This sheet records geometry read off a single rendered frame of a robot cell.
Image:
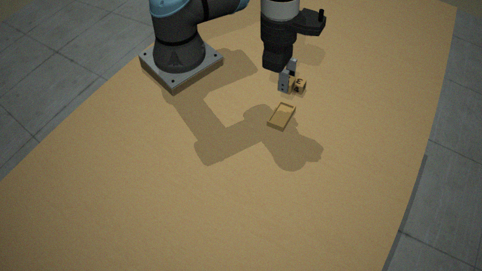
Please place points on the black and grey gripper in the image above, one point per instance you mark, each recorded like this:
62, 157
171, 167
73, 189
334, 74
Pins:
280, 23

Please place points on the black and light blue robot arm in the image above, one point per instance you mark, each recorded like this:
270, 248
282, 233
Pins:
177, 46

